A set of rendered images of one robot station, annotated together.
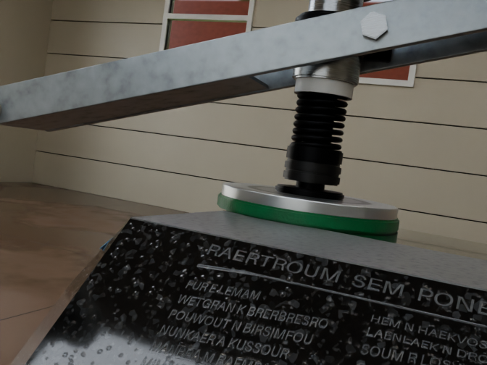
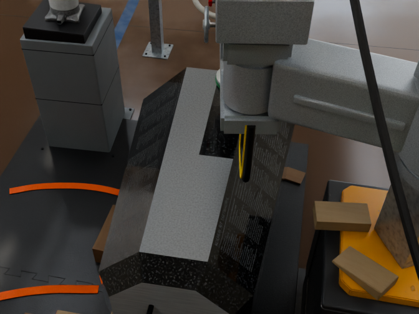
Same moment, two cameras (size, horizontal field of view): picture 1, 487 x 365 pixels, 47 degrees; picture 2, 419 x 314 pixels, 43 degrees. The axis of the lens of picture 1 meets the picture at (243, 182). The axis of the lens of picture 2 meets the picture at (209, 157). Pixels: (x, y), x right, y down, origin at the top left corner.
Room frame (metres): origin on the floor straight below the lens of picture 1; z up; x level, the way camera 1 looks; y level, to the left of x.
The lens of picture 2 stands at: (-0.05, -2.02, 2.37)
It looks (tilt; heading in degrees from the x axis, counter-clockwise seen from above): 45 degrees down; 73
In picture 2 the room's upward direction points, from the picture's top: 1 degrees clockwise
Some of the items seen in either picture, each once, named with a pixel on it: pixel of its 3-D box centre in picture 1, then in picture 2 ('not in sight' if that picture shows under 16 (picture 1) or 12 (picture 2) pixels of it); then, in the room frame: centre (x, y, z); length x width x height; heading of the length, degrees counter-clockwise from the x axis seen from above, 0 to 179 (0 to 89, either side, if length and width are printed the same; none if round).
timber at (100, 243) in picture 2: not in sight; (115, 234); (-0.02, -0.25, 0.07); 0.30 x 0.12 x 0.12; 61
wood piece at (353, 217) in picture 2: not in sight; (341, 216); (0.80, -0.96, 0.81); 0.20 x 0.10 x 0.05; 161
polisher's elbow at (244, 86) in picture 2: not in sight; (252, 74); (0.49, -0.71, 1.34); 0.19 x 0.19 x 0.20
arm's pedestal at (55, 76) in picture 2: not in sight; (78, 81); (-0.05, 0.70, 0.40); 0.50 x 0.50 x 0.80; 66
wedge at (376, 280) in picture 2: not in sight; (364, 268); (0.77, -1.19, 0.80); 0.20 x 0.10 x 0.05; 114
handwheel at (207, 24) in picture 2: not in sight; (214, 24); (0.54, -0.16, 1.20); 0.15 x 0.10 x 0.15; 73
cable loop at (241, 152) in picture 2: not in sight; (245, 139); (0.49, -0.71, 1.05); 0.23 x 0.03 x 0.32; 73
